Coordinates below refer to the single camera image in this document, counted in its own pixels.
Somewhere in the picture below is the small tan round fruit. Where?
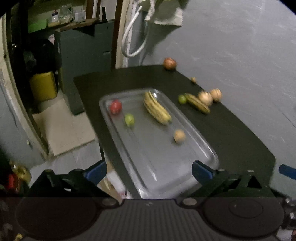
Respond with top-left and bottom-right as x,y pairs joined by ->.
174,129 -> 186,144

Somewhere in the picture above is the spotted banana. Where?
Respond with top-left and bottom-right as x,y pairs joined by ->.
184,93 -> 210,114

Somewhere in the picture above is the pale ribbed fruit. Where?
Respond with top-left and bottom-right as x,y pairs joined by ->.
210,88 -> 223,102
198,90 -> 213,106

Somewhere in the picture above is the green lime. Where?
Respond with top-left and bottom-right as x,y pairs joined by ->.
178,94 -> 187,104
125,113 -> 135,127

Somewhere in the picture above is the metal tray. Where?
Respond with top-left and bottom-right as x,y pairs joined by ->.
99,89 -> 219,199

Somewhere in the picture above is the red tomato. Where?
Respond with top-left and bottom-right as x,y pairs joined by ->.
109,99 -> 122,114

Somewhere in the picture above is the yellow banana in tray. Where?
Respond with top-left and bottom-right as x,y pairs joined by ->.
143,91 -> 171,126

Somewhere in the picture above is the yellow container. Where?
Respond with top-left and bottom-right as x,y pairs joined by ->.
30,72 -> 58,102

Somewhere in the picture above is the red-brown apple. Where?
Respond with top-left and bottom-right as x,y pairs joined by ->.
163,58 -> 177,71

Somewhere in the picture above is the dark green cabinet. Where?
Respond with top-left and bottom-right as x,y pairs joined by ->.
55,21 -> 114,115

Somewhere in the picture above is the wooden shelf with jars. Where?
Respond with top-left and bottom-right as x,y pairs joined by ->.
46,4 -> 100,31

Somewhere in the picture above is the hanging white cloth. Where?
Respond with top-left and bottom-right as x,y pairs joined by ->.
138,0 -> 183,27

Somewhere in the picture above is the white hose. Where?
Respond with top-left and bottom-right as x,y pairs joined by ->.
120,5 -> 150,58

